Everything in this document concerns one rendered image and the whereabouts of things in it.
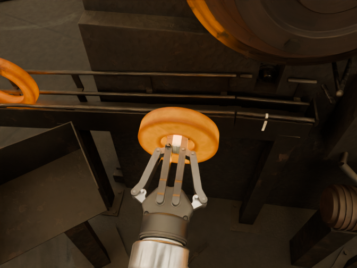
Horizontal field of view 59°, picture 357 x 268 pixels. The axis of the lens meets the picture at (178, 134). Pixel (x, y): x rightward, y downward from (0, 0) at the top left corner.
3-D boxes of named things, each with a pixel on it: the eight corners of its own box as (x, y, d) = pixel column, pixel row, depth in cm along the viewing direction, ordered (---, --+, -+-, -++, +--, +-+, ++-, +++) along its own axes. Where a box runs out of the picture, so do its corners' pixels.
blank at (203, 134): (130, 105, 56) (126, 120, 55) (217, 106, 53) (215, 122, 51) (150, 149, 69) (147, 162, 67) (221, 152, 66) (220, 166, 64)
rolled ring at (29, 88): (-51, 68, 83) (-43, 60, 85) (0, 113, 97) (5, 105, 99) (2, 58, 77) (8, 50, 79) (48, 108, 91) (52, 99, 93)
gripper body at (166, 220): (137, 246, 51) (147, 194, 56) (189, 253, 51) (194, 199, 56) (131, 234, 45) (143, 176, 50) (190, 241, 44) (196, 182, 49)
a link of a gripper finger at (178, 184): (169, 203, 49) (178, 204, 49) (180, 143, 55) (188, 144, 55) (170, 212, 53) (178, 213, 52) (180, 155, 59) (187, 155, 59)
